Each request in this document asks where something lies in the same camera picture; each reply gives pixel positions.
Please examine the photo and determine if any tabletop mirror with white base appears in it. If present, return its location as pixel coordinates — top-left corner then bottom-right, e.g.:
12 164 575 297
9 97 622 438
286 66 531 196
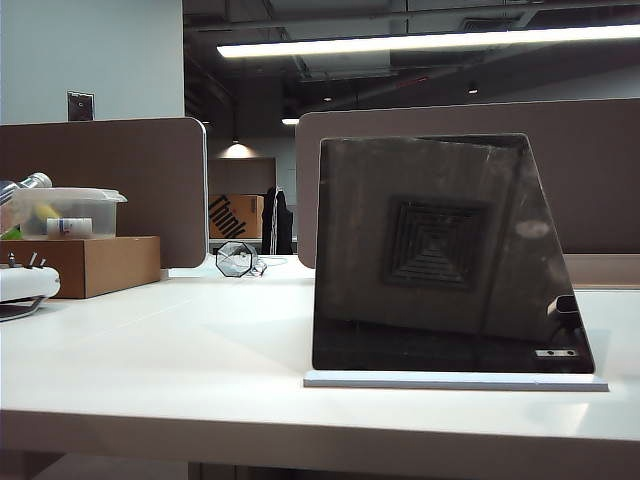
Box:
303 132 611 393

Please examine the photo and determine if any black jacket with white stripe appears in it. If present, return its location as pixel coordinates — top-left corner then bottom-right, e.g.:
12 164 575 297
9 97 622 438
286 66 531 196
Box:
261 185 294 256

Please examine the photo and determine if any octagonal black framed glass object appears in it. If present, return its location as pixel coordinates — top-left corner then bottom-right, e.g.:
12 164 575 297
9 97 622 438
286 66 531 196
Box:
215 240 255 278

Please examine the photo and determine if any orange Think cardboard box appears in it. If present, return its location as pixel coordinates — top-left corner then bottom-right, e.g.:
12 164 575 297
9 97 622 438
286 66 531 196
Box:
208 194 265 240

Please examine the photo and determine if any low brown partition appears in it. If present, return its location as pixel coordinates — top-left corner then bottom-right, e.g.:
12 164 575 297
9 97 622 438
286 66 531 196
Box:
207 156 278 197

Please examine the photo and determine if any pendant ceiling lamp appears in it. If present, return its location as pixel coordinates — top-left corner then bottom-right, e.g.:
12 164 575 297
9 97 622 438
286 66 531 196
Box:
218 142 260 160

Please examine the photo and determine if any brown cardboard box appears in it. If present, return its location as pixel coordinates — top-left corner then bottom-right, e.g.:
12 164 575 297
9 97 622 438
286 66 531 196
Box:
0 235 162 300

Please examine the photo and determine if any long ceiling light strip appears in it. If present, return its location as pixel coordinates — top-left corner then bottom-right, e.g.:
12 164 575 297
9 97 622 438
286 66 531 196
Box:
216 23 640 59

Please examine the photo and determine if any clear plastic storage container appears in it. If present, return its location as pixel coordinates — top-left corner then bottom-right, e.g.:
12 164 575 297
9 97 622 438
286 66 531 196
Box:
0 186 129 240

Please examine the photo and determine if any white medicine bottle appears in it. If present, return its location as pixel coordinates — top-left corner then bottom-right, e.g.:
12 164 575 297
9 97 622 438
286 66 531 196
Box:
46 216 95 238

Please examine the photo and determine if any yellow object in container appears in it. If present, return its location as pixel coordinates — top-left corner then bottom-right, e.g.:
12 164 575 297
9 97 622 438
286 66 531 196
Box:
30 199 61 224

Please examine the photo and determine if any wide brown desk divider panel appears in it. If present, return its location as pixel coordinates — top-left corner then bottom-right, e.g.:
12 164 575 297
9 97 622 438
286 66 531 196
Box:
295 97 640 270

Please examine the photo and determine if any white drone remote controller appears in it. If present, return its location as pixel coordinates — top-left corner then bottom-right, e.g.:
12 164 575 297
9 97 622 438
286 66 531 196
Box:
0 251 61 323

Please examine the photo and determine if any grey wall switch plate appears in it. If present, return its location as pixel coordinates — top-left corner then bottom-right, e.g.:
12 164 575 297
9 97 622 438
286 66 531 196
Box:
66 90 96 123

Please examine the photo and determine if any tan desk cable tray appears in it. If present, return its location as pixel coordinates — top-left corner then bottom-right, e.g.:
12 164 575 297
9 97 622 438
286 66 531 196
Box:
563 253 640 291

